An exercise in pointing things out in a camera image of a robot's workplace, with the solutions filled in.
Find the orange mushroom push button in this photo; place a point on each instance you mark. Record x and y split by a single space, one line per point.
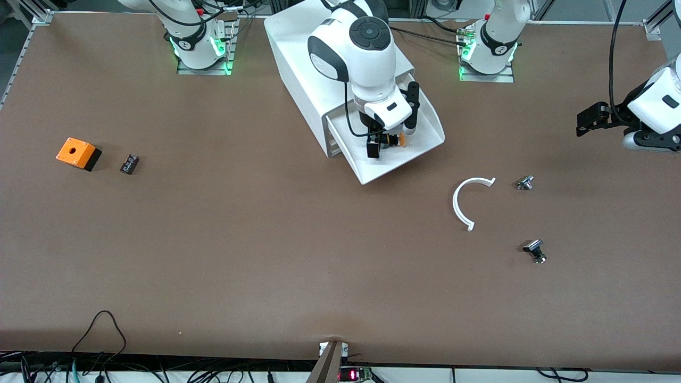
399 140

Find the white pull-out drawer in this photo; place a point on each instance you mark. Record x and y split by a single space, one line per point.
404 159

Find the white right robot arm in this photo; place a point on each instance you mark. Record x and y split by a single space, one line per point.
367 64

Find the white closed drawer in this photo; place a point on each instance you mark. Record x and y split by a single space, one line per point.
334 142
335 152

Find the small silver metal knob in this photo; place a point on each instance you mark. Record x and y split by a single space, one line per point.
525 183

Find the white curved plastic arc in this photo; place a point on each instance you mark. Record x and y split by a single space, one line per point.
455 205

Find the black-headed metal bolt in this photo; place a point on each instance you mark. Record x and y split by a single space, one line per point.
533 247

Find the small red LED device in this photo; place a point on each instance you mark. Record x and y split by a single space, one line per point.
354 375

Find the black cylindrical capacitor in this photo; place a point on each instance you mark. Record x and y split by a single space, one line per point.
129 164

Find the aluminium frame rail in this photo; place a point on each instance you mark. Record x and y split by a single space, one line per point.
652 26
40 16

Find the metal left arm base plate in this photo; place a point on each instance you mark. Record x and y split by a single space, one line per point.
487 77

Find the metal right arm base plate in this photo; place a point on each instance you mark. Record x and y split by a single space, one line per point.
205 71

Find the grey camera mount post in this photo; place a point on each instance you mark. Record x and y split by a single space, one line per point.
330 367

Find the orange black button enclosure box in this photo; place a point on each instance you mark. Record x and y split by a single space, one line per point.
80 157

